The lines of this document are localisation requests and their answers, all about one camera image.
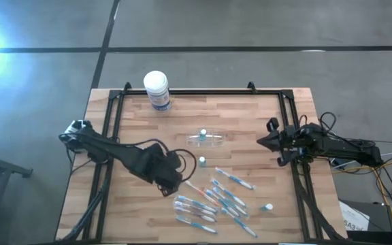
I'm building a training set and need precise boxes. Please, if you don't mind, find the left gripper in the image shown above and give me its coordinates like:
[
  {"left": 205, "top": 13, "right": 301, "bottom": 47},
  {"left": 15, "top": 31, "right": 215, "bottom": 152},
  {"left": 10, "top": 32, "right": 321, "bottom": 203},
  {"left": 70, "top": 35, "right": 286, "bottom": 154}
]
[{"left": 137, "top": 142, "right": 185, "bottom": 197}]

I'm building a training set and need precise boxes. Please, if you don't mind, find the yellow cable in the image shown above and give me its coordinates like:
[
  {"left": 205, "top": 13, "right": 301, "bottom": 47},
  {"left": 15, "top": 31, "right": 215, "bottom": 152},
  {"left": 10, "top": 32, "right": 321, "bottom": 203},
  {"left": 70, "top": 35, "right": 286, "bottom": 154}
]
[{"left": 331, "top": 159, "right": 392, "bottom": 222}]

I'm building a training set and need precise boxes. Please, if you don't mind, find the black aluminium table frame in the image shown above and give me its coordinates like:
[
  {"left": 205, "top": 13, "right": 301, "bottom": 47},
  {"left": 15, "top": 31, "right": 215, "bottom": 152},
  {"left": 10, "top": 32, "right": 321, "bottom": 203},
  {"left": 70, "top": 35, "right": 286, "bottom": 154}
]
[{"left": 54, "top": 81, "right": 345, "bottom": 243}]

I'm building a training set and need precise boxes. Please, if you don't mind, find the orange toothbrush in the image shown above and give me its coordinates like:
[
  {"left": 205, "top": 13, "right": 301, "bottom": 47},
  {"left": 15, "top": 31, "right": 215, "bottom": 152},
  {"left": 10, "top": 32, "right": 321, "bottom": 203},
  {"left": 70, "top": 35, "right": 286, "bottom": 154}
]
[{"left": 184, "top": 180, "right": 220, "bottom": 206}]

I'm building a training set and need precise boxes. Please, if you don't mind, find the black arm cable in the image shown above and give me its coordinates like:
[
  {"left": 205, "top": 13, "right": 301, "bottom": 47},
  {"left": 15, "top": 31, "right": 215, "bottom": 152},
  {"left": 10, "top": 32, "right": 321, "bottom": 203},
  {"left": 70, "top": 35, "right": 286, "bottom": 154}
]
[
  {"left": 141, "top": 137, "right": 198, "bottom": 184},
  {"left": 297, "top": 111, "right": 340, "bottom": 137}
]

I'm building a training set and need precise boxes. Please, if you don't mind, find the white wipes canister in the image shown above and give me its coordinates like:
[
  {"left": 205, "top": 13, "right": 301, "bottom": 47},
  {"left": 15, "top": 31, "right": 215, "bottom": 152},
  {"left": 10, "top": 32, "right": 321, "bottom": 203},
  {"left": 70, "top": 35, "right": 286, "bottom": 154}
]
[{"left": 143, "top": 70, "right": 173, "bottom": 112}]

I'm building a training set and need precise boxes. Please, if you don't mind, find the black case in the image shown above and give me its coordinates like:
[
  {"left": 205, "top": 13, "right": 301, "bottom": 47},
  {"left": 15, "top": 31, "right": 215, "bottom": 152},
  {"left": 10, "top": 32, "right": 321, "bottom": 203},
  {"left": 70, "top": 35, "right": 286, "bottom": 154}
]
[{"left": 338, "top": 199, "right": 392, "bottom": 233}]

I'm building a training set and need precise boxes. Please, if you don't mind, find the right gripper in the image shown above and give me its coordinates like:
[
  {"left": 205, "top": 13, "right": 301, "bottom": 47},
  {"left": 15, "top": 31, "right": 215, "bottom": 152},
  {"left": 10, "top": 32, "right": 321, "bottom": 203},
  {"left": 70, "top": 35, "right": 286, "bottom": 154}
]
[{"left": 256, "top": 117, "right": 308, "bottom": 167}]

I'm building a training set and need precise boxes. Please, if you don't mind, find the dark cart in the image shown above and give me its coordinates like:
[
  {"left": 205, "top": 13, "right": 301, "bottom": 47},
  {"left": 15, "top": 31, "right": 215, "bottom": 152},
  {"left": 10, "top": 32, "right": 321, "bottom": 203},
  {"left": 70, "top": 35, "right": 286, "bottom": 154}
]
[{"left": 0, "top": 148, "right": 34, "bottom": 245}]

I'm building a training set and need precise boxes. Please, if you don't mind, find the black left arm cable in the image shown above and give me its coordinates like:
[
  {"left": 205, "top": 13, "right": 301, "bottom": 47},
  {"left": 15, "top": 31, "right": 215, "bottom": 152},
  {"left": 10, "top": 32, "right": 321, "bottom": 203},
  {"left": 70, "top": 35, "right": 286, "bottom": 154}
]
[{"left": 141, "top": 137, "right": 198, "bottom": 184}]

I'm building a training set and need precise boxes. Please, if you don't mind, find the clear acrylic organizer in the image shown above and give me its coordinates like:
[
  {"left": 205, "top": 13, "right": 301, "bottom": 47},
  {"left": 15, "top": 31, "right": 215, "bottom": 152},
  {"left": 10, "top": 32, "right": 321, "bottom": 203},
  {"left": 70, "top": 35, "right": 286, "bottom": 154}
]
[{"left": 185, "top": 128, "right": 228, "bottom": 148}]

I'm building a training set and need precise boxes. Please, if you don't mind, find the white paper sheet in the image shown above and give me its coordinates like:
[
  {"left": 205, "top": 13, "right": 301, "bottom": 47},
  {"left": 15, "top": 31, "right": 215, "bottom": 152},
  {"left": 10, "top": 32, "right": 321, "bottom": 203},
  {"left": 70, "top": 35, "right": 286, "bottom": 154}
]
[{"left": 338, "top": 200, "right": 371, "bottom": 233}]

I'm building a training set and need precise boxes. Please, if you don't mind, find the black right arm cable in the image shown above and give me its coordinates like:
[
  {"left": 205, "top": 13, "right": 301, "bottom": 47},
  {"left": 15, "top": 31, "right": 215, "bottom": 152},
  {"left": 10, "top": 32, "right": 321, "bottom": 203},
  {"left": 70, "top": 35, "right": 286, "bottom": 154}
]
[{"left": 297, "top": 111, "right": 340, "bottom": 137}]

